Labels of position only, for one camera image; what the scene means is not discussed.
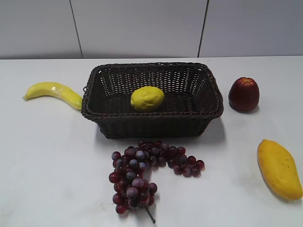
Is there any yellow lemon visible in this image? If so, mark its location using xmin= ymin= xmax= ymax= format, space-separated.
xmin=130 ymin=86 xmax=164 ymax=113

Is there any black wicker basket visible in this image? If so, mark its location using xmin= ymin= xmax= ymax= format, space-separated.
xmin=81 ymin=62 xmax=223 ymax=139

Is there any purple grape bunch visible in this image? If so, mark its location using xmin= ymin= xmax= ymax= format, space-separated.
xmin=108 ymin=140 xmax=205 ymax=223

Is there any red apple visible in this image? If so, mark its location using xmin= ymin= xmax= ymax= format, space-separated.
xmin=228 ymin=77 xmax=259 ymax=112

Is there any yellow banana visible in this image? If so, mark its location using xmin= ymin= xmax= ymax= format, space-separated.
xmin=23 ymin=82 xmax=82 ymax=110

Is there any yellow mango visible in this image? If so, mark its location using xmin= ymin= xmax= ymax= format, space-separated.
xmin=258 ymin=140 xmax=303 ymax=201

